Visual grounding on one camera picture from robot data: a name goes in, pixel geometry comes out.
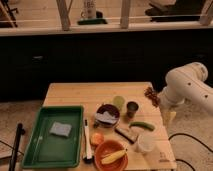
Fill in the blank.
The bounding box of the wooden railing shelf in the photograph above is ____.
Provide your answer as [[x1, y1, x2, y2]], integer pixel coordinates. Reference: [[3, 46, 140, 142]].
[[0, 0, 204, 36]]

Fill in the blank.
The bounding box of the light green cup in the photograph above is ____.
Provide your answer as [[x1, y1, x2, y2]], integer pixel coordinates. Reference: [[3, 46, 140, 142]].
[[113, 96, 125, 111]]

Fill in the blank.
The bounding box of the white handled spatula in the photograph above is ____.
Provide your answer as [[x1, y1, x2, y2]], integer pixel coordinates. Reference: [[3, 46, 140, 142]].
[[83, 120, 93, 164]]

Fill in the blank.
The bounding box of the orange bowl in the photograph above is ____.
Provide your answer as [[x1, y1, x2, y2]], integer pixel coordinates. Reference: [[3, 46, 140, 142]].
[[94, 140, 128, 171]]

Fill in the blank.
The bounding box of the black floor cable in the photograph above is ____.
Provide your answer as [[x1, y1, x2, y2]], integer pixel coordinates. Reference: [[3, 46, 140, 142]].
[[168, 132, 213, 171]]

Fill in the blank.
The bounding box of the blue-grey sponge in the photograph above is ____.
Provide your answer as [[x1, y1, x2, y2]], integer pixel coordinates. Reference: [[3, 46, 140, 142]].
[[50, 122, 72, 137]]

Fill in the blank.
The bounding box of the green flat item on shelf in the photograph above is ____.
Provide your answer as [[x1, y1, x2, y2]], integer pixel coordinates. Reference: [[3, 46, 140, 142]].
[[77, 18, 108, 25]]

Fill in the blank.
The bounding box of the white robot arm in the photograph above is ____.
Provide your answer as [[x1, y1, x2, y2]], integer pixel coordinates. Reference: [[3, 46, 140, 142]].
[[158, 62, 213, 127]]

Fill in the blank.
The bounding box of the brown rectangular brush block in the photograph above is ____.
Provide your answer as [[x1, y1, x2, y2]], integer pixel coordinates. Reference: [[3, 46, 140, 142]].
[[115, 127, 138, 144]]

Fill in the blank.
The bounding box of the small orange fruit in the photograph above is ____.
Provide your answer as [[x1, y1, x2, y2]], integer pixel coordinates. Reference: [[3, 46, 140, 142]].
[[91, 133, 104, 146]]

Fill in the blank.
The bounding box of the white mug on shelf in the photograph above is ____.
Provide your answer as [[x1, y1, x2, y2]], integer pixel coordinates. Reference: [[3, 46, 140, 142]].
[[82, 0, 96, 19]]

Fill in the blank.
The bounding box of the green chili pepper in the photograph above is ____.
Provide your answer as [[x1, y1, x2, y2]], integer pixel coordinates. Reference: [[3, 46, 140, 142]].
[[129, 122, 155, 131]]

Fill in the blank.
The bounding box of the black pole stand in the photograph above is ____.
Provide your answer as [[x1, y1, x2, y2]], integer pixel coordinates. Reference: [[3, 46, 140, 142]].
[[8, 123, 25, 171]]

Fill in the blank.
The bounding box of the yellow corn cob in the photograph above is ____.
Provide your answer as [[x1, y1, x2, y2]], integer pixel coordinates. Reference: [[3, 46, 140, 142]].
[[101, 150, 126, 165]]

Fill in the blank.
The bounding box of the dark bowl with cloth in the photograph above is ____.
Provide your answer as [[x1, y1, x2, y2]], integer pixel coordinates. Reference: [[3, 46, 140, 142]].
[[93, 104, 120, 128]]

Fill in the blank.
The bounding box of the brown dried bunch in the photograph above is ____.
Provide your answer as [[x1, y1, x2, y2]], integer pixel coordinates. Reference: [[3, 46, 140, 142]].
[[144, 87, 160, 107]]

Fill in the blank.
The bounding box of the white plastic cup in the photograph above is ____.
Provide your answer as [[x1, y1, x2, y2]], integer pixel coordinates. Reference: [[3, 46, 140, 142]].
[[135, 133, 155, 154]]

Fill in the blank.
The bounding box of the green plastic tray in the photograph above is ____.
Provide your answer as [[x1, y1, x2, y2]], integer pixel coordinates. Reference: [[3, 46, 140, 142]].
[[22, 106, 83, 169]]

